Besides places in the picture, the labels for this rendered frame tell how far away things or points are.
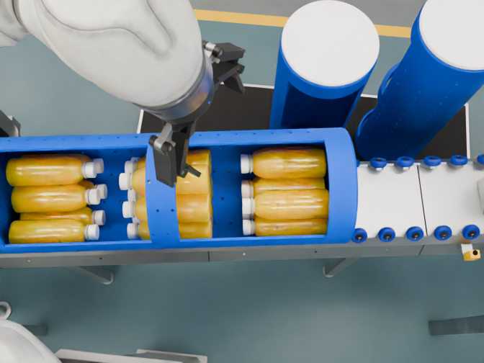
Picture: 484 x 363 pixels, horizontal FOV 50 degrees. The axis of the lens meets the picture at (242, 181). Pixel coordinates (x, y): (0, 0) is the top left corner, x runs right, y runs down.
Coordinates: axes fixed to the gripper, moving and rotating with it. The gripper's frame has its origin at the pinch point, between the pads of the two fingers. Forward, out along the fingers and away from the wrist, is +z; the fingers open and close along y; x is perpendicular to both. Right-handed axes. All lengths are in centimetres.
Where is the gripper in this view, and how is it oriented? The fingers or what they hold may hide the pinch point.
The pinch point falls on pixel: (212, 127)
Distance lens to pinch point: 74.4
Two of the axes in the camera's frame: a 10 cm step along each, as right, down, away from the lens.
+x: 8.7, 4.5, -1.9
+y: -4.6, 8.8, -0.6
